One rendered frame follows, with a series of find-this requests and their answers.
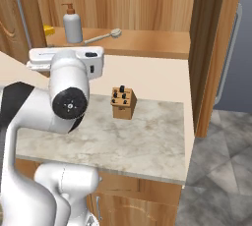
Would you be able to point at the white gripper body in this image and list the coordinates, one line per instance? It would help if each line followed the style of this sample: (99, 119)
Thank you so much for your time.
(41, 56)

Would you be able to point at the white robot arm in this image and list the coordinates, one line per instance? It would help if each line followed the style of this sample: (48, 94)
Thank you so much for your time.
(29, 184)

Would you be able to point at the white soap dispenser brown pump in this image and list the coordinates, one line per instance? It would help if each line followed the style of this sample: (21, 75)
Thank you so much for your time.
(73, 27)

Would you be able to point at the white dish brush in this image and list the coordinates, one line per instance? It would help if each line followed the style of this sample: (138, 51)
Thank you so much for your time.
(101, 36)

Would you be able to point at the tall wooden cabinet door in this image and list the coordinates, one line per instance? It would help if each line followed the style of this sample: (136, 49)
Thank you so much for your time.
(213, 49)

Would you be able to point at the wooden base cabinet door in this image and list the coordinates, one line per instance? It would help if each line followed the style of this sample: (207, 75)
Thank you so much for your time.
(138, 212)

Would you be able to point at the yellow sponge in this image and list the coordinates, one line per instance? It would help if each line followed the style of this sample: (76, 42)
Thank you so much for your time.
(49, 30)

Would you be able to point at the wooden knife block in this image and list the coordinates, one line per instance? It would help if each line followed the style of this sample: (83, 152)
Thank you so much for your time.
(123, 105)

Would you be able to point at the wooden drawer front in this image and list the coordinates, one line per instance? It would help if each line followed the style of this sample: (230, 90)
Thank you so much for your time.
(154, 187)

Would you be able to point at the wooden wall cabinet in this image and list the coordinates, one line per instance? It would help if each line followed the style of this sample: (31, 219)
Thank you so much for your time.
(141, 10)

